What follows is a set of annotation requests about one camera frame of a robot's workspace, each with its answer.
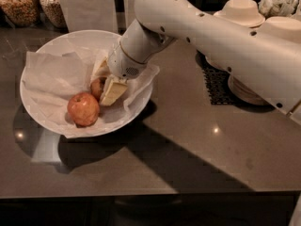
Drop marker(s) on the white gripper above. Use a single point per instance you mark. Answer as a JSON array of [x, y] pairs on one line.
[[121, 64]]

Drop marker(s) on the red apple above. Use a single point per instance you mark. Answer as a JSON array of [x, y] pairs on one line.
[[83, 109], [96, 87]]

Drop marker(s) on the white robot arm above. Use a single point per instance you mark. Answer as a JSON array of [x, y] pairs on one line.
[[218, 150]]

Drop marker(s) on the white bowl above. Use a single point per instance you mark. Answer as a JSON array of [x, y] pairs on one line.
[[44, 113]]

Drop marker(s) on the white tissue paper liner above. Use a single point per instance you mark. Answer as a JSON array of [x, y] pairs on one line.
[[53, 79]]

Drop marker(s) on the left white paper bag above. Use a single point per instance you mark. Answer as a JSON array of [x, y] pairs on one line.
[[90, 14]]

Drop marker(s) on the right cereal jar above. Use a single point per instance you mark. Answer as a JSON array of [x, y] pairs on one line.
[[53, 12]]

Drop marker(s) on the cereal jar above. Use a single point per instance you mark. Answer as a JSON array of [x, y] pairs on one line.
[[21, 12], [53, 12]]

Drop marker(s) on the black rubber mat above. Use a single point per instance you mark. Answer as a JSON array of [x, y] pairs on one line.
[[216, 83]]

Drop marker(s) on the left cereal jar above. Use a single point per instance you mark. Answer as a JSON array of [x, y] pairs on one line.
[[21, 12]]

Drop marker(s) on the rear stack paper bowls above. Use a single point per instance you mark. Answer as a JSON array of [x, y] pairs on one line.
[[236, 19]]

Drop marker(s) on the stack paper bowls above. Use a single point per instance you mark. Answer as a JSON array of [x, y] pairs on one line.
[[280, 27], [236, 19]]

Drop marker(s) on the front stack paper bowls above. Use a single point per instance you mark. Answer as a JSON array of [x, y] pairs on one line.
[[280, 27]]

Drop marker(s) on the bundle of wrapped packets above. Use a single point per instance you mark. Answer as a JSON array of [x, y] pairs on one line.
[[283, 8]]

